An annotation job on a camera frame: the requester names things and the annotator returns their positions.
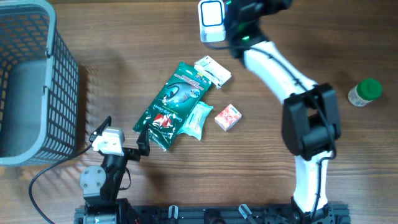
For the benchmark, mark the white blue plaster pack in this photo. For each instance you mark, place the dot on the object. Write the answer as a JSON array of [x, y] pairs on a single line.
[[215, 72]]

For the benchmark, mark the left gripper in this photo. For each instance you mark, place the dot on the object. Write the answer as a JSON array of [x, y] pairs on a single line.
[[142, 143]]

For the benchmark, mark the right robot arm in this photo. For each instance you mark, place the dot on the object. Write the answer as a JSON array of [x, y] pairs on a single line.
[[310, 118]]

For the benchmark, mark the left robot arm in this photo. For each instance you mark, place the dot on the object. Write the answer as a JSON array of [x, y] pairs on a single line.
[[101, 184]]

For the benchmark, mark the teal tissue pack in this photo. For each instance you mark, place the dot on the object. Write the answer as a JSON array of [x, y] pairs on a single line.
[[193, 125]]

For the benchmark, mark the green 3M glove package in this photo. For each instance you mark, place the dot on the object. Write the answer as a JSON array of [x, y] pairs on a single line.
[[173, 104]]

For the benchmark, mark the grey plastic mesh basket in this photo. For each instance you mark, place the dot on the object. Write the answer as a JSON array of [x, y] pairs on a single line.
[[39, 87]]

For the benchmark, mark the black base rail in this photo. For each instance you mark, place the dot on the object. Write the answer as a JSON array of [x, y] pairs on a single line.
[[277, 213]]

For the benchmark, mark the green lid jar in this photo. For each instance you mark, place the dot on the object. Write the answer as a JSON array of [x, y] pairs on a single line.
[[366, 91]]

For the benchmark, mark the white barcode scanner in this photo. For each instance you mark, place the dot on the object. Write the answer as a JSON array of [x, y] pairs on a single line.
[[211, 21]]

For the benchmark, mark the small red white box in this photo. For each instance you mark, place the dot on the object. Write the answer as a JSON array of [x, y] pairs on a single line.
[[227, 118]]

